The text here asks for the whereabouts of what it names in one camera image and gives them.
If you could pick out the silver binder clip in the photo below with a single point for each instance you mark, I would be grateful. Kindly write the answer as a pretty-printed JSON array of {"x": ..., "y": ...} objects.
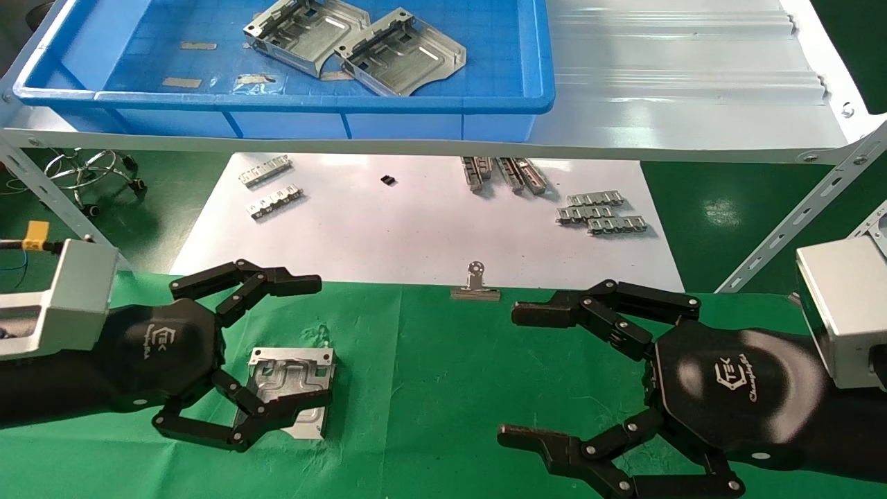
[{"x": 475, "y": 291}]

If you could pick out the white metal shelf rack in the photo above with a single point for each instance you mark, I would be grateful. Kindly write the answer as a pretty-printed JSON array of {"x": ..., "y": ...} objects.
[{"x": 693, "y": 69}]

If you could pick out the chrome stool base with casters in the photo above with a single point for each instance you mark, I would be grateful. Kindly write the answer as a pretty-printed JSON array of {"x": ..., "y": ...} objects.
[{"x": 90, "y": 173}]

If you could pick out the blue plastic bin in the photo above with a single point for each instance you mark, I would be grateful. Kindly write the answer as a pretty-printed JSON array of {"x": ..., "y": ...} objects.
[{"x": 485, "y": 69}]

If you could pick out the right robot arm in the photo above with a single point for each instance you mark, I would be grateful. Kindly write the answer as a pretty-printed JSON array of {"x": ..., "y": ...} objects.
[{"x": 856, "y": 430}]

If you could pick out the sheet metal bracket part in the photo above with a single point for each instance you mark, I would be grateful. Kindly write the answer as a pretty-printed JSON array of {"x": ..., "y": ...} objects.
[
  {"x": 409, "y": 55},
  {"x": 291, "y": 374},
  {"x": 305, "y": 34}
]

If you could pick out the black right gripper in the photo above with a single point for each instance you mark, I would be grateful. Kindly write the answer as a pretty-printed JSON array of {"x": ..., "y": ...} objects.
[{"x": 741, "y": 388}]

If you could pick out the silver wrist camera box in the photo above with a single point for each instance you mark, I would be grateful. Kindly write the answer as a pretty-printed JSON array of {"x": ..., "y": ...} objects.
[
  {"x": 842, "y": 312},
  {"x": 69, "y": 298}
]

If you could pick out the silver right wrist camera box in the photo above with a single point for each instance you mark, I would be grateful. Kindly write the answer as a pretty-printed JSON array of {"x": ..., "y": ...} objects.
[{"x": 842, "y": 312}]

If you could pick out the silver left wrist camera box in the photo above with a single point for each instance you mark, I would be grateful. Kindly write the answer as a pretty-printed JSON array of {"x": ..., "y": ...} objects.
[{"x": 69, "y": 298}]

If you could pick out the grey metal slide rail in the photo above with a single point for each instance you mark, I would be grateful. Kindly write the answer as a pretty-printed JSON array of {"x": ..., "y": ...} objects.
[
  {"x": 476, "y": 173},
  {"x": 511, "y": 174},
  {"x": 532, "y": 177}
]

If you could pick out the clear crumpled tape piece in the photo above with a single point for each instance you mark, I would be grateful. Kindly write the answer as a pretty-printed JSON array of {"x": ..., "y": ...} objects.
[{"x": 260, "y": 83}]

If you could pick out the green table cloth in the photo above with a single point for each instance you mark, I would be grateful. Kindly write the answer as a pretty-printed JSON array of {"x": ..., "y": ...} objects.
[{"x": 416, "y": 388}]

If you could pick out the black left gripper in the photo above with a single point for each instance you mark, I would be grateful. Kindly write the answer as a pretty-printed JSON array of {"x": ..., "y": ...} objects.
[{"x": 159, "y": 353}]

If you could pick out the small notched metal strip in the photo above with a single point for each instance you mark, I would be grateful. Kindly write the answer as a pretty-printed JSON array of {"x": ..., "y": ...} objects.
[
  {"x": 275, "y": 202},
  {"x": 265, "y": 171}
]

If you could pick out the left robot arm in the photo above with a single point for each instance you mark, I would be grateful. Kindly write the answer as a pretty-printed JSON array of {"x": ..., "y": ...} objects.
[{"x": 48, "y": 388}]

